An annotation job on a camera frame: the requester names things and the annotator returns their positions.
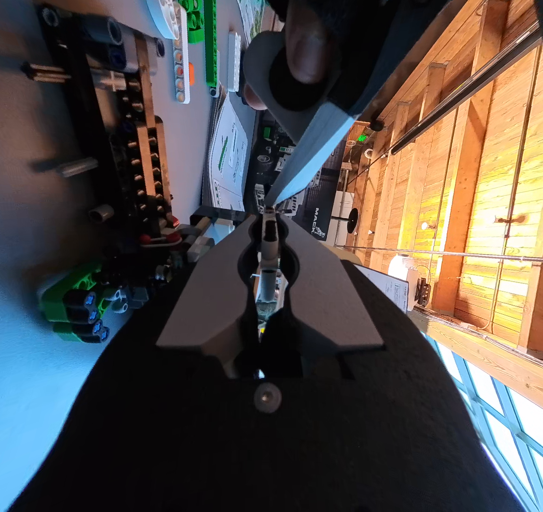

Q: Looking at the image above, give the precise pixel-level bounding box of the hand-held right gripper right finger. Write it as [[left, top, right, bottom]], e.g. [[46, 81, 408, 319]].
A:
[[277, 214, 384, 380]]

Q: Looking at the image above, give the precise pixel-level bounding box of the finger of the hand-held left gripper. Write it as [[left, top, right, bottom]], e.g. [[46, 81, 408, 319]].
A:
[[263, 101, 358, 208]]

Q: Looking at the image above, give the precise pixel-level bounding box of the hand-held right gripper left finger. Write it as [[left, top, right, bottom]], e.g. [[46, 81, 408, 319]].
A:
[[156, 214, 260, 379]]

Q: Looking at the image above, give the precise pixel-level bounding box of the black lego set box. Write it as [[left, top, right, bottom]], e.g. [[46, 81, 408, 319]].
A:
[[243, 109, 346, 241]]

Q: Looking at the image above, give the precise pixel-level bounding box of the grey lego connector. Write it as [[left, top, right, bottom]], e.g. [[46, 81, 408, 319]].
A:
[[182, 224, 216, 263]]

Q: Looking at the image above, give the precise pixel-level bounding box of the lego instruction booklet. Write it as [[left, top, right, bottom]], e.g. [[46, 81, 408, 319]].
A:
[[234, 0, 276, 46], [200, 92, 258, 212]]

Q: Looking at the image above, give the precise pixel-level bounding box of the black lego beam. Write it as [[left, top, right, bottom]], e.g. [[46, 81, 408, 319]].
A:
[[189, 205, 247, 225]]

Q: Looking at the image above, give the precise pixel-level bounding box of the short white lego beam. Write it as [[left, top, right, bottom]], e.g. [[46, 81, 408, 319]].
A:
[[227, 31, 242, 93]]

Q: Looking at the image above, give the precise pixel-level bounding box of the long green lego beam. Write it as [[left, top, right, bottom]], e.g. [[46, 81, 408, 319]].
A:
[[203, 0, 219, 97]]

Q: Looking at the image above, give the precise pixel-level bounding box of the long white lego beam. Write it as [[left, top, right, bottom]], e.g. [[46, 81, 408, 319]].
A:
[[172, 3, 191, 105]]

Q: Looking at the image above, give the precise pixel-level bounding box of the black lego truck chassis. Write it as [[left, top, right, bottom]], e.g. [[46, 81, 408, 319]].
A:
[[21, 3, 221, 345]]

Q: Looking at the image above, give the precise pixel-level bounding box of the wide green lego beam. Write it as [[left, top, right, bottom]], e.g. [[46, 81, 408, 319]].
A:
[[173, 0, 205, 45]]

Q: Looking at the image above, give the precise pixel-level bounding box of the white curved lego panel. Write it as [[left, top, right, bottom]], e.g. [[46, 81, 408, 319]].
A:
[[143, 0, 182, 41]]

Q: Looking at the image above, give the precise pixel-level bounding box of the person's left hand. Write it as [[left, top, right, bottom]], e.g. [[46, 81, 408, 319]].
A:
[[244, 0, 342, 112]]

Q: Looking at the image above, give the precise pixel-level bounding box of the black framed tag sign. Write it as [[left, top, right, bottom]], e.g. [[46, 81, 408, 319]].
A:
[[354, 262, 414, 314]]

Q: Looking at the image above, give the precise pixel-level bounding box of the white cabinet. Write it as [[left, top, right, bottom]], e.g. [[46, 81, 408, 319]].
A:
[[331, 190, 355, 246]]

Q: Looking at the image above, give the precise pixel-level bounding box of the round black stand sign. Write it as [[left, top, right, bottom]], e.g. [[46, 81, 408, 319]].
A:
[[331, 208, 360, 235]]

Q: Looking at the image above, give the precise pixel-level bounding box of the metal conduit pipe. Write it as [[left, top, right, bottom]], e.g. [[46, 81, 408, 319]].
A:
[[339, 244, 543, 263]]

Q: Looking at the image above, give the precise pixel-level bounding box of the white wall box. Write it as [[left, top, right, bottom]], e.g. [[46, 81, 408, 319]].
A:
[[388, 254, 430, 307]]

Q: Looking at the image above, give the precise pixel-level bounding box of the black ceiling rail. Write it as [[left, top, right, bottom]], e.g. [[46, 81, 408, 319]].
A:
[[388, 25, 543, 156]]

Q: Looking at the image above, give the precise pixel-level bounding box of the wooden post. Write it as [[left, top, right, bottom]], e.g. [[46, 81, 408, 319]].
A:
[[407, 306, 543, 409]]

